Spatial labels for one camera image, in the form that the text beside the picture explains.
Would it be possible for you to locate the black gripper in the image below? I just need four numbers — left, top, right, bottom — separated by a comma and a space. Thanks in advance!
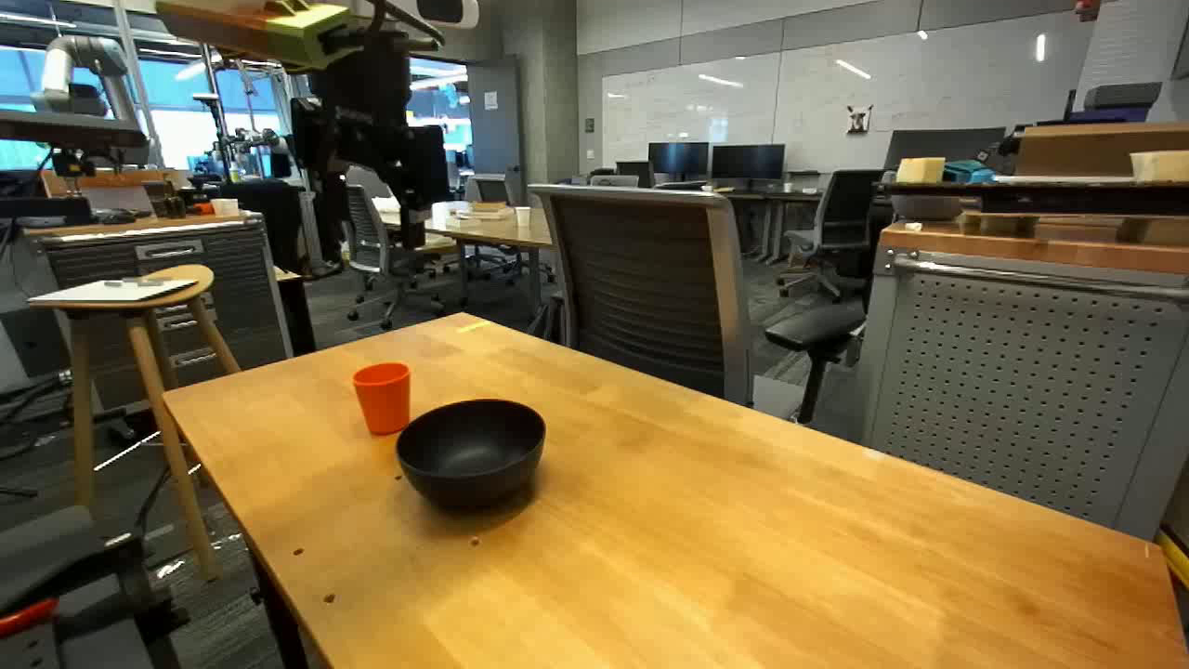
286, 27, 454, 215

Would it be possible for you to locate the orange plastic cup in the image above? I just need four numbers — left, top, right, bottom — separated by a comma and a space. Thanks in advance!
353, 359, 417, 440

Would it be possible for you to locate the black bowl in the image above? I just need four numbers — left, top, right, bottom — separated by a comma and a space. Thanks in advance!
394, 399, 550, 515

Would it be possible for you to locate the grey swivel chair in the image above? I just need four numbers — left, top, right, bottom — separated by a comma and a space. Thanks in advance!
337, 183, 466, 331

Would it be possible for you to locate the wooden background desk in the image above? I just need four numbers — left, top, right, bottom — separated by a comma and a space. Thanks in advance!
377, 199, 558, 339

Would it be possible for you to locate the grey cabinet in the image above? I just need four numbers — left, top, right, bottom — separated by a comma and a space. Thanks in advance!
23, 210, 296, 414

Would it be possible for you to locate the white board on stool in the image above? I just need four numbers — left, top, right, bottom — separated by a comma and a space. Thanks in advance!
26, 270, 200, 313

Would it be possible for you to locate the wooden stool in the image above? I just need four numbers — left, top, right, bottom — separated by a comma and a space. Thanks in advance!
51, 261, 244, 583

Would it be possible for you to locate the black computer monitor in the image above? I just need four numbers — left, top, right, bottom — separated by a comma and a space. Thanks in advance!
647, 137, 714, 184
709, 141, 788, 188

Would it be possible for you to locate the grey mesh chair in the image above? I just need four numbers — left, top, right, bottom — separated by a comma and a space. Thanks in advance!
527, 183, 758, 410

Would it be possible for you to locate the black office chair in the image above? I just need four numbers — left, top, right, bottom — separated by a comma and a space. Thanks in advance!
763, 168, 886, 426

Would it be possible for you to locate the yellow foam block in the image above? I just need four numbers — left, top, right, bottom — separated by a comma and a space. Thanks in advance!
893, 151, 950, 188

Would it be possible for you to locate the perforated grey metal cart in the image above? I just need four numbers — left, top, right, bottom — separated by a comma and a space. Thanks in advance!
856, 246, 1189, 544

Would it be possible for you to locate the wooden shelf rack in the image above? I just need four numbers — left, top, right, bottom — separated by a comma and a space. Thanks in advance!
876, 118, 1189, 279

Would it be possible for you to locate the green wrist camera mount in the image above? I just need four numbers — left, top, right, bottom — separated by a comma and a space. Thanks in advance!
154, 0, 362, 73

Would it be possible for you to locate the red tool handle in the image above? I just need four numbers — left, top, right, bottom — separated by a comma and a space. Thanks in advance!
0, 596, 62, 642

